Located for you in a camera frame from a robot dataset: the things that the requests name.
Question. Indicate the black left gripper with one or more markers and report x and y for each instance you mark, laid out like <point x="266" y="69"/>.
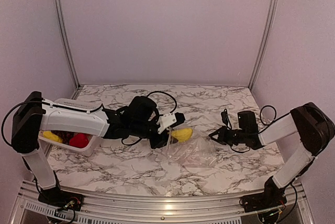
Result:
<point x="161" y="142"/>

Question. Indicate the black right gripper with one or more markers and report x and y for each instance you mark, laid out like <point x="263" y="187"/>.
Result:
<point x="222" y="130"/>

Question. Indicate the clear zip top bag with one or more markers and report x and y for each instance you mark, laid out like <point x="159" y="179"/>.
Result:
<point x="199" y="151"/>

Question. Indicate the peach fake fruit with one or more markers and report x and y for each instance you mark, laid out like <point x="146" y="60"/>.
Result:
<point x="182" y="135"/>

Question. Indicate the red fake pepper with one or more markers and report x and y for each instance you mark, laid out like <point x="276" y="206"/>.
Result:
<point x="80" y="140"/>

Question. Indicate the purple fake grapes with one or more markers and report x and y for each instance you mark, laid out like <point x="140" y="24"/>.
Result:
<point x="65" y="136"/>

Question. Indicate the yellow fake lemon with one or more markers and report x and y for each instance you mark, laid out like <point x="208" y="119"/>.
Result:
<point x="51" y="136"/>

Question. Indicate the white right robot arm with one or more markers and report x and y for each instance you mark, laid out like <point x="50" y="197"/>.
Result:
<point x="313" y="126"/>

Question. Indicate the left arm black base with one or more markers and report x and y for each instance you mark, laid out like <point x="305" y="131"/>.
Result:
<point x="59" y="198"/>

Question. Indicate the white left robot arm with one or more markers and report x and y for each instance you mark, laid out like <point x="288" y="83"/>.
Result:
<point x="36" y="114"/>

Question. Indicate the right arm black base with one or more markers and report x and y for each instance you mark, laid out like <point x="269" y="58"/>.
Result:
<point x="272" y="196"/>

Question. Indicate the white perforated plastic basket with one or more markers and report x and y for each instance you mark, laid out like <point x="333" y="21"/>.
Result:
<point x="94" y="141"/>

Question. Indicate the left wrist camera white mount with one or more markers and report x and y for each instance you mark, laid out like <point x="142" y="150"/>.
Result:
<point x="170" y="120"/>

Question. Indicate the aluminium front rail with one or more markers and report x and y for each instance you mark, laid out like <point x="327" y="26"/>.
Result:
<point x="100" y="207"/>

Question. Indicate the left aluminium corner post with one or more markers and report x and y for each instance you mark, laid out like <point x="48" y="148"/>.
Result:
<point x="65" y="43"/>

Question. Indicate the aluminium corner post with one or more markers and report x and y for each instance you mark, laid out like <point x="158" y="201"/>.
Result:
<point x="65" y="43"/>
<point x="270" y="17"/>

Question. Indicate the right aluminium corner post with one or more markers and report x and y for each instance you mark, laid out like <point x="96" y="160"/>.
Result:
<point x="270" y="17"/>

